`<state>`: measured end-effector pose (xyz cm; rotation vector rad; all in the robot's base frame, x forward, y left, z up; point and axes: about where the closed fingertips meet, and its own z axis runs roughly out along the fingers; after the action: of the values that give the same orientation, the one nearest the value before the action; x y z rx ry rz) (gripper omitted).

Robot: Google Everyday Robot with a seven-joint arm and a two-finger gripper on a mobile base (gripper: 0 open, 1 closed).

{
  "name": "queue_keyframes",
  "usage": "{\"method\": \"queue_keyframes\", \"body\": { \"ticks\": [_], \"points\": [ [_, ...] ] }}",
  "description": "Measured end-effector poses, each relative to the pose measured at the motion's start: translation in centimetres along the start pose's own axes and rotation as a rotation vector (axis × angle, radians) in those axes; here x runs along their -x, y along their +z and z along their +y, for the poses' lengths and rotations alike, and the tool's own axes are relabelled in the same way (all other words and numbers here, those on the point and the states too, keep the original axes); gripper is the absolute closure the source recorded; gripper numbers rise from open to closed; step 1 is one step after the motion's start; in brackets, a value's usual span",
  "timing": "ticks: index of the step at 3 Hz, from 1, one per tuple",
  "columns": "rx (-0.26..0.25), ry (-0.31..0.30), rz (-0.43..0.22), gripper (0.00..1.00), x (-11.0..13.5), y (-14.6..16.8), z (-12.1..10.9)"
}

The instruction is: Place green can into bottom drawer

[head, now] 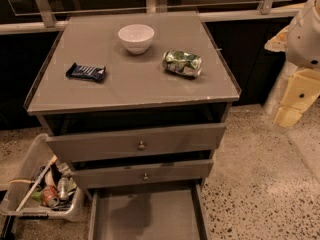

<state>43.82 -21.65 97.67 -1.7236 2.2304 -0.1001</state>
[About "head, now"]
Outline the grey drawer cabinet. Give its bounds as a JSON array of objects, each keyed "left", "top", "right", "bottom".
[{"left": 23, "top": 11, "right": 242, "bottom": 240}]

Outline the crushed green soda can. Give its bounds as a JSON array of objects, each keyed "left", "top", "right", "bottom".
[{"left": 162, "top": 50, "right": 202, "bottom": 78}]

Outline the top grey drawer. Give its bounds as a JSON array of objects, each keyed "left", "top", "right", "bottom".
[{"left": 47, "top": 123, "right": 226, "bottom": 162}]

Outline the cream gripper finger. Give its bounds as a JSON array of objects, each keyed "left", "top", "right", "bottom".
[
  {"left": 264, "top": 26, "right": 289, "bottom": 52},
  {"left": 274, "top": 68, "right": 320, "bottom": 128}
]

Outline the dark blue snack bar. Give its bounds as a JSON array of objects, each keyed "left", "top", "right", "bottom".
[{"left": 66, "top": 63, "right": 106, "bottom": 83}]

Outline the middle grey drawer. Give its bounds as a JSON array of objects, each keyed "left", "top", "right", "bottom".
[{"left": 72, "top": 159, "right": 213, "bottom": 189}]

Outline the white stick in bin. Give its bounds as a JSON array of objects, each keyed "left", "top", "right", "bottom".
[{"left": 15, "top": 155, "right": 57, "bottom": 212}]

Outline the bottom grey open drawer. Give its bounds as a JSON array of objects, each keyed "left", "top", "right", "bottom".
[{"left": 88, "top": 181, "right": 211, "bottom": 240}]

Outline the white diagonal support post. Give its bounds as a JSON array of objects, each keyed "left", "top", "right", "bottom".
[{"left": 262, "top": 61, "right": 297, "bottom": 117}]

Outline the red soda can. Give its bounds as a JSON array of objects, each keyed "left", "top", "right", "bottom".
[{"left": 42, "top": 186, "right": 59, "bottom": 208}]

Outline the metal railing with glass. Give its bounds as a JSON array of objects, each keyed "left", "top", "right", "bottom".
[{"left": 0, "top": 0, "right": 307, "bottom": 35}]

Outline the silver can in bin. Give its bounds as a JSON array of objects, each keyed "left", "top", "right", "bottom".
[{"left": 58, "top": 177, "right": 69, "bottom": 201}]

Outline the white ceramic bowl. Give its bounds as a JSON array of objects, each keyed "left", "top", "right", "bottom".
[{"left": 118, "top": 24, "right": 155, "bottom": 54}]

